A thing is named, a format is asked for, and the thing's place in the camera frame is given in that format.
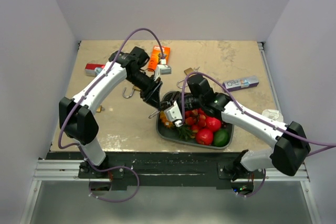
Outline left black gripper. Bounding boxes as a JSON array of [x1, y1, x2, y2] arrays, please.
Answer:
[[127, 70, 163, 111]]

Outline small brass padlock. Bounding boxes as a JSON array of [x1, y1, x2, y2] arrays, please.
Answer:
[[148, 110, 160, 119], [96, 105, 105, 113]]

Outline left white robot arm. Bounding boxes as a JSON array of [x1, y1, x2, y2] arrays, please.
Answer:
[[59, 47, 169, 178]]

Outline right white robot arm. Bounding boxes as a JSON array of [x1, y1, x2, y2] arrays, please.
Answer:
[[161, 74, 311, 179]]

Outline brass padlock with key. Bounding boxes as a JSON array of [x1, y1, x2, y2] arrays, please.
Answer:
[[176, 67, 201, 89]]

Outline orange horned melon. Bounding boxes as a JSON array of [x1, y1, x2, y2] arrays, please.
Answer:
[[159, 111, 175, 129]]

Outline large brass padlock centre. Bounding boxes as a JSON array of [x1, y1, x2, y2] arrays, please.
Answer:
[[122, 86, 141, 99]]

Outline grey fruit tray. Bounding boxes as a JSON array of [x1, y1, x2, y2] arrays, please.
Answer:
[[156, 90, 235, 150]]

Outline green pineapple leaf top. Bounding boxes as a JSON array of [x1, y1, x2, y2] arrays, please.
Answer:
[[175, 125, 196, 141]]

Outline orange razor box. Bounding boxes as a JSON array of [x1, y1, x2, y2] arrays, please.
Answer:
[[148, 45, 171, 72]]

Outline lower red pomegranate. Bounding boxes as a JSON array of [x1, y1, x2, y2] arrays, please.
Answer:
[[195, 128, 214, 146]]

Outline red pomegranate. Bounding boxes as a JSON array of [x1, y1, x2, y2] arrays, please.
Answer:
[[205, 116, 222, 132], [195, 128, 214, 146]]

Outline upper red pomegranate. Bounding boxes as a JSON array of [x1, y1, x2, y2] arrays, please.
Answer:
[[205, 116, 222, 132]]

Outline dark red grapes bunch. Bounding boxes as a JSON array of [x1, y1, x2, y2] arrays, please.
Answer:
[[222, 122, 228, 129]]

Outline green avocado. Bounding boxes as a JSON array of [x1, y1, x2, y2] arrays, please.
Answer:
[[213, 129, 229, 147]]

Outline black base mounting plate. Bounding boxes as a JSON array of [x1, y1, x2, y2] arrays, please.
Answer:
[[78, 152, 265, 191]]

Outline purple toothpaste box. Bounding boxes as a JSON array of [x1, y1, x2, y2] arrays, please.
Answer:
[[223, 76, 259, 92]]

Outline red toothpaste box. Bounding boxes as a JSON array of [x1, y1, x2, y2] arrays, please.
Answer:
[[85, 63, 105, 77]]

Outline white paper towel roll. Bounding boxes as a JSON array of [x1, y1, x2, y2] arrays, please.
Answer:
[[262, 109, 284, 122]]

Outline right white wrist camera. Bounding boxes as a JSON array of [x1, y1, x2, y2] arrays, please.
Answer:
[[164, 101, 183, 127]]

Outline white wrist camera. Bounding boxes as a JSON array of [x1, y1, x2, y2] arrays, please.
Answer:
[[154, 59, 172, 81], [164, 101, 183, 127]]

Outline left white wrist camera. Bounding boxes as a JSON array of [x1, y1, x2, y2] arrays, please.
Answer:
[[154, 59, 172, 81]]

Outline aluminium frame rail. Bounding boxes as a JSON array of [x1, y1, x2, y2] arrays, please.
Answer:
[[33, 159, 310, 182]]

